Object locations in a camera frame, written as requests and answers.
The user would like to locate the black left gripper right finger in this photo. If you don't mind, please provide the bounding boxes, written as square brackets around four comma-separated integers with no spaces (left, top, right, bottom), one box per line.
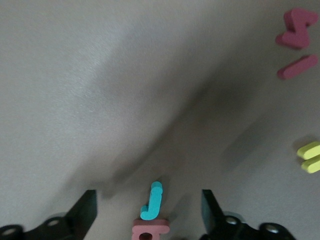
[199,189,301,240]

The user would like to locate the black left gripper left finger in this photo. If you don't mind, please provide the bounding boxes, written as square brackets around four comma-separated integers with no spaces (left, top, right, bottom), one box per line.
[0,189,98,240]

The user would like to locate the pink foam letter b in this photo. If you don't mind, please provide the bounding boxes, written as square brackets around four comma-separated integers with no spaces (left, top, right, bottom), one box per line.
[131,218,171,240]

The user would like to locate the teal foam letter j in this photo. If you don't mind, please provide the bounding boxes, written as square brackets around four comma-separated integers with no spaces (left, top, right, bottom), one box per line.
[139,181,164,221]

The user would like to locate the yellow foam letter n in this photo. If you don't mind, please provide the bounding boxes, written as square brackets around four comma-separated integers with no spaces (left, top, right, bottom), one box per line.
[296,141,320,175]

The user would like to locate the brown table cover sheet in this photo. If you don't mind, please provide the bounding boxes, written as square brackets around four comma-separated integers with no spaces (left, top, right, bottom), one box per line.
[0,0,320,240]

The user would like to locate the dark red foam letter l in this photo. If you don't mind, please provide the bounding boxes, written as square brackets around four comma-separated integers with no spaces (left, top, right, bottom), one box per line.
[276,54,319,81]

